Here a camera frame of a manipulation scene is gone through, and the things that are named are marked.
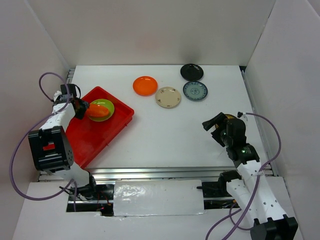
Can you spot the beige plate with motifs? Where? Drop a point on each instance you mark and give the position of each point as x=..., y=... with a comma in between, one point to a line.
x=167, y=97

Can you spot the yellow brown patterned plate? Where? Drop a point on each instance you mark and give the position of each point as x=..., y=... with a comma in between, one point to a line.
x=230, y=116

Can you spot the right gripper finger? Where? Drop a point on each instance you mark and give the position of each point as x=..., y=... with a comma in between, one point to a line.
x=219, y=136
x=217, y=120

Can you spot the green plate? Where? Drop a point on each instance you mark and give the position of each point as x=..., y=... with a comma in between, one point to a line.
x=106, y=103

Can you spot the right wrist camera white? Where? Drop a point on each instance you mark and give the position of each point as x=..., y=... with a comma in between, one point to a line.
x=242, y=116

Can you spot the blue white patterned plate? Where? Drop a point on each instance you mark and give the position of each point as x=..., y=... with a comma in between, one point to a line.
x=195, y=91

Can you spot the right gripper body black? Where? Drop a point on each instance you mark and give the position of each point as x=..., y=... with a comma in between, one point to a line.
x=227, y=139

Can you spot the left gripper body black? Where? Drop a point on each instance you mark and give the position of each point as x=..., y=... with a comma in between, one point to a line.
x=83, y=106

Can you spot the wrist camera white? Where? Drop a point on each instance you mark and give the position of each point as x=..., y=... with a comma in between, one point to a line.
x=242, y=116
x=60, y=98

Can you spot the white foil cover sheet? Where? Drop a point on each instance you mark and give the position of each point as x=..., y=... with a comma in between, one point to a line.
x=158, y=198

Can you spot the black plate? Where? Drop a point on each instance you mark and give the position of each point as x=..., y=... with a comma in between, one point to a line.
x=191, y=72

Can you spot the red plastic bin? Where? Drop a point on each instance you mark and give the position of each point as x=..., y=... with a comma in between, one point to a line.
x=87, y=137

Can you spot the aluminium rail front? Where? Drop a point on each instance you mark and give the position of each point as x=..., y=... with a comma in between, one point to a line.
x=158, y=173

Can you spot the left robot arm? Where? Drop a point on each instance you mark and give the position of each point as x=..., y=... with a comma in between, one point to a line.
x=50, y=148

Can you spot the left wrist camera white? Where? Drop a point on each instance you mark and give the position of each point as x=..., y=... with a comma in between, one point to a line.
x=60, y=98

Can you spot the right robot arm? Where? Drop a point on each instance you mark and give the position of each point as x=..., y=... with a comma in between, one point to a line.
x=247, y=184

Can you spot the orange plate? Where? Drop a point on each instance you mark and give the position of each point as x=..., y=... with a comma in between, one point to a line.
x=97, y=111
x=145, y=86

